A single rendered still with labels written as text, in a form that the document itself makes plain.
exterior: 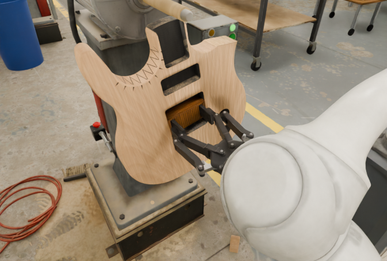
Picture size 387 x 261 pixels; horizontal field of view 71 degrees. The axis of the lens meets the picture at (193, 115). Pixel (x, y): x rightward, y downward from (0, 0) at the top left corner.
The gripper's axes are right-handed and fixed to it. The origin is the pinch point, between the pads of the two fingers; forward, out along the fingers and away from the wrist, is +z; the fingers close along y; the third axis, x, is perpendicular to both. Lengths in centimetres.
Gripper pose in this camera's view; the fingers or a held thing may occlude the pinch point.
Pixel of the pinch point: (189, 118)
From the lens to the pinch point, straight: 61.8
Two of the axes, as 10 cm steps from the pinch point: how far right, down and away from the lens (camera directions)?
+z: -5.5, -5.0, 6.7
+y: 8.2, -4.6, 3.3
